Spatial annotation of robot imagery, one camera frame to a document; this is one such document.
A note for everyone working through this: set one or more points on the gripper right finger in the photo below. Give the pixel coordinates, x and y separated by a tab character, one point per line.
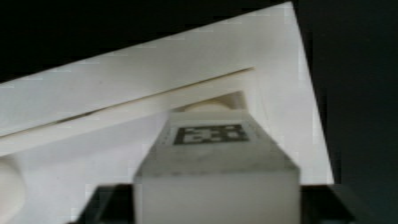
330	206

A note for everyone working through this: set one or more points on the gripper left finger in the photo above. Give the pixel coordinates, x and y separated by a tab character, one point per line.
108	208

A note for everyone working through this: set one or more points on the white table leg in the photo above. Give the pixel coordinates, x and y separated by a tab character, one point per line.
217	177

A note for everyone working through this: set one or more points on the white square tabletop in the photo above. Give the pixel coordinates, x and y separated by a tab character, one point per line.
83	112

